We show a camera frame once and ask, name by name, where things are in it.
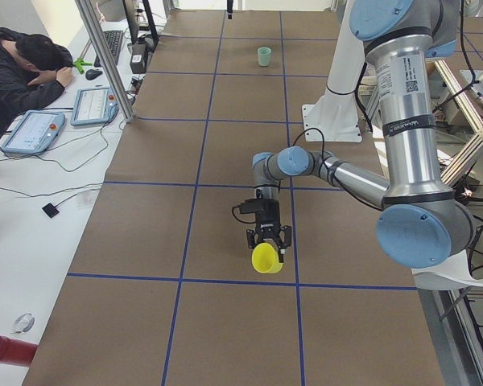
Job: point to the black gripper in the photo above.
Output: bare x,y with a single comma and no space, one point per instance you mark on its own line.
269,214

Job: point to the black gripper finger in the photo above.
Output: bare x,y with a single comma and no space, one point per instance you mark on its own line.
229,9

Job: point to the yellow plastic cup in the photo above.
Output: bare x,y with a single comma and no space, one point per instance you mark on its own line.
265,259

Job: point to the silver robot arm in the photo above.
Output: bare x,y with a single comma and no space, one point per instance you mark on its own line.
420,223

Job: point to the green plastic cup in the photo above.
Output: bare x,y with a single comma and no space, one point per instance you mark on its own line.
264,56

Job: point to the black power adapter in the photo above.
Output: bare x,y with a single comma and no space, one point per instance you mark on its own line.
139,58

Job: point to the black keyboard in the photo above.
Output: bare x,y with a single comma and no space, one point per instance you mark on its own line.
114,39

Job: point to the black computer mouse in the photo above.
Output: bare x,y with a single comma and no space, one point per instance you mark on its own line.
92,74

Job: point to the green tool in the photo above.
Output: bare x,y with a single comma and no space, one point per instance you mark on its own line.
80,65

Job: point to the far blue teach pendant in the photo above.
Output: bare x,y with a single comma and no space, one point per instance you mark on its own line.
94,106

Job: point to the blue teach pendant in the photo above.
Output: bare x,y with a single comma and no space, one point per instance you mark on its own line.
34,133
94,106

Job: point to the white chair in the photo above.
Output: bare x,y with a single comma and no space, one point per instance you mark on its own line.
452,274

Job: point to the person in black jacket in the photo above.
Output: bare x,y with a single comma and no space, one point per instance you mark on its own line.
34,72

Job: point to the small black square device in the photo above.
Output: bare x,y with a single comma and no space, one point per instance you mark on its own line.
50,210

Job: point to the near blue teach pendant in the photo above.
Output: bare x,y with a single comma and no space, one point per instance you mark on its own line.
34,133

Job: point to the red cylinder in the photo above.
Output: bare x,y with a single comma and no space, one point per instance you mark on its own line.
16,352

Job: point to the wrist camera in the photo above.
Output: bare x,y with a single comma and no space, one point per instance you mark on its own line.
251,206

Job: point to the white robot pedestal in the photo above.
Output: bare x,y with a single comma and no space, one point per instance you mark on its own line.
334,117

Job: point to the aluminium frame post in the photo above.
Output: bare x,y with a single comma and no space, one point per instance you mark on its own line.
93,27

